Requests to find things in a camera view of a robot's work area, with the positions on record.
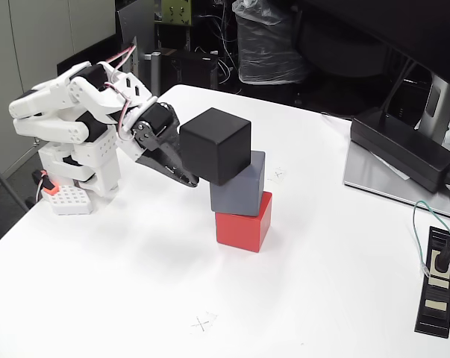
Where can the black power adapter brick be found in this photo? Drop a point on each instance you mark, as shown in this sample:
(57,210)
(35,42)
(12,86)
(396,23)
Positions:
(400,145)

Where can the red cube block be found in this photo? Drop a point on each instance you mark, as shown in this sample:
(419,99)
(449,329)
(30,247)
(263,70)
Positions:
(239,235)

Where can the white perforated table clamp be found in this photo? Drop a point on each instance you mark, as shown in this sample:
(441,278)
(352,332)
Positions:
(69,201)

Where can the black power plug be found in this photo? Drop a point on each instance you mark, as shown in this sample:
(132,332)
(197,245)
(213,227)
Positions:
(444,257)

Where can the silver monitor base plate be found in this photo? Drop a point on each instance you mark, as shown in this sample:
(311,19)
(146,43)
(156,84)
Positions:
(366,175)

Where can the black equipment box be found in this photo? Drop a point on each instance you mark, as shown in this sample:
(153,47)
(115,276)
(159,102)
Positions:
(191,69)

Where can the silver monitor stand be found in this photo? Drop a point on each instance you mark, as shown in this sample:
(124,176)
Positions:
(435,104)

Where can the black cube block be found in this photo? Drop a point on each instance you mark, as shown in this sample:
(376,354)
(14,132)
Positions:
(213,149)

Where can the black monitor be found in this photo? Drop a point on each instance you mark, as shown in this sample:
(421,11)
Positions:
(377,26)

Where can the clear tape with cross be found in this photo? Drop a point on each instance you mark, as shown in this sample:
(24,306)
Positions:
(203,323)
(278,175)

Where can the plastic-wrapped black bin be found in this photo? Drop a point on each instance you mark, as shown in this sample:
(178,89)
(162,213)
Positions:
(265,48)

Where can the black power strip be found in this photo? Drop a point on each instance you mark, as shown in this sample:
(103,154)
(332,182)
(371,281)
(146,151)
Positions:
(435,309)

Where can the yellow-green perforated panel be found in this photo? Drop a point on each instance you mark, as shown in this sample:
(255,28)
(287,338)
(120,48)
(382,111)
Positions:
(176,11)

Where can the grey cube block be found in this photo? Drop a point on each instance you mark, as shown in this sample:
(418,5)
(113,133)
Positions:
(239,190)

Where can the black computer tower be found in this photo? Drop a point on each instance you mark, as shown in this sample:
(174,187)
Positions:
(86,54)

